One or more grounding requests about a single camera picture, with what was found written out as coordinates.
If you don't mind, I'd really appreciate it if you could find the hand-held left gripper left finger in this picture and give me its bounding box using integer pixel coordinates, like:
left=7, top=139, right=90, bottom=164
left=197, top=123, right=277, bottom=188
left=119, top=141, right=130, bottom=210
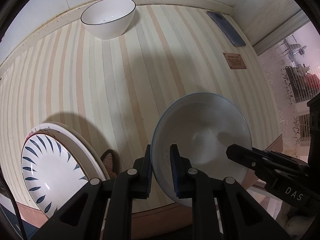
left=32, top=144, right=154, bottom=240

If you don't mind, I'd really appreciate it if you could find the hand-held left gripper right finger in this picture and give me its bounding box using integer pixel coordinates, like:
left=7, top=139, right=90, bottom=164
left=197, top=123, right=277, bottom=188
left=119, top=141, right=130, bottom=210
left=169, top=144, right=288, bottom=240

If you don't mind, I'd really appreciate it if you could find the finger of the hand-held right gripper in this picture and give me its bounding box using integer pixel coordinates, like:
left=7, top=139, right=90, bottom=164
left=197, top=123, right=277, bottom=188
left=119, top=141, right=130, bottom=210
left=306, top=97, right=320, bottom=167
left=226, top=144, right=310, bottom=184

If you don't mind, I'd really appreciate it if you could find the blue rimmed printed bowl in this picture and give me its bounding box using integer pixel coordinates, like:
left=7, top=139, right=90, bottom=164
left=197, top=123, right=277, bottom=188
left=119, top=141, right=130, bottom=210
left=151, top=92, right=252, bottom=207

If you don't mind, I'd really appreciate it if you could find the blue leaf striped plate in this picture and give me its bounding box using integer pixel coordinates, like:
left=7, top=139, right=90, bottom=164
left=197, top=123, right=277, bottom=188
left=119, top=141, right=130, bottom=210
left=21, top=133, right=90, bottom=214

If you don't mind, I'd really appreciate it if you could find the pink flower white plate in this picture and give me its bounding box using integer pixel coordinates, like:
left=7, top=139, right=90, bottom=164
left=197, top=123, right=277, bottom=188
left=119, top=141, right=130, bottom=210
left=25, top=124, right=98, bottom=182

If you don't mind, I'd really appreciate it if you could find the lace patterned glass door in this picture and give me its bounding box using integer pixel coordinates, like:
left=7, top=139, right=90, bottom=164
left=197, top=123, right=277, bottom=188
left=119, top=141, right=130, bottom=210
left=257, top=21, right=320, bottom=157

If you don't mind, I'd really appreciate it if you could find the striped cat table mat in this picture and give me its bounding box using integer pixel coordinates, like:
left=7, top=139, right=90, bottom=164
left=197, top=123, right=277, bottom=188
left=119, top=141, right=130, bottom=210
left=0, top=4, right=285, bottom=230

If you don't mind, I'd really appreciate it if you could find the brown mat label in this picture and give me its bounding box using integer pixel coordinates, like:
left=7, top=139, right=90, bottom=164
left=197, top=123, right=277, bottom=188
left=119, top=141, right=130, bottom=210
left=223, top=52, right=247, bottom=69

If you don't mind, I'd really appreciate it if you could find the blue smartphone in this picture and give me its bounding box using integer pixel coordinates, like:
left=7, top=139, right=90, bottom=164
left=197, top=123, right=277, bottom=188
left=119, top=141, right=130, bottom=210
left=206, top=10, right=247, bottom=47

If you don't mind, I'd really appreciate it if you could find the white bowl with black rim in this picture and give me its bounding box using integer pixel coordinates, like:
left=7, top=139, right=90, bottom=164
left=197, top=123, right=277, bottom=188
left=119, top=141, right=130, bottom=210
left=80, top=0, right=137, bottom=40

